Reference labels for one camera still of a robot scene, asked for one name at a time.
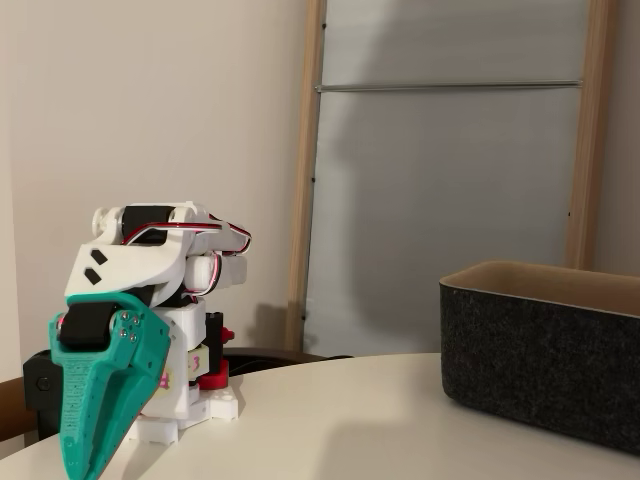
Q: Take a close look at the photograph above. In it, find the dark grey felt box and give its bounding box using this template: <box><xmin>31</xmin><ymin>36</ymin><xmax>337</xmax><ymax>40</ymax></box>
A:
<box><xmin>439</xmin><ymin>259</ymin><xmax>640</xmax><ymax>457</ymax></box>

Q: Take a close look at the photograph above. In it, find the metal rod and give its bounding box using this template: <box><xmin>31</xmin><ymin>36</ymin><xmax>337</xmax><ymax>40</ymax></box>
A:
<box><xmin>314</xmin><ymin>79</ymin><xmax>585</xmax><ymax>95</ymax></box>

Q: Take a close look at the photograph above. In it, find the red white black servo cable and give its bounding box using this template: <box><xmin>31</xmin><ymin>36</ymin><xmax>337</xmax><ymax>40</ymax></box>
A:
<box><xmin>204</xmin><ymin>252</ymin><xmax>229</xmax><ymax>297</ymax></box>
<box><xmin>122</xmin><ymin>213</ymin><xmax>253</xmax><ymax>256</ymax></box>

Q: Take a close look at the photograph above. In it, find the wooden frame translucent screen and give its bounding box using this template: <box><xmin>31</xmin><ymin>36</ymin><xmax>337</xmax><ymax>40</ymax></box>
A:
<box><xmin>284</xmin><ymin>0</ymin><xmax>619</xmax><ymax>354</ymax></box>

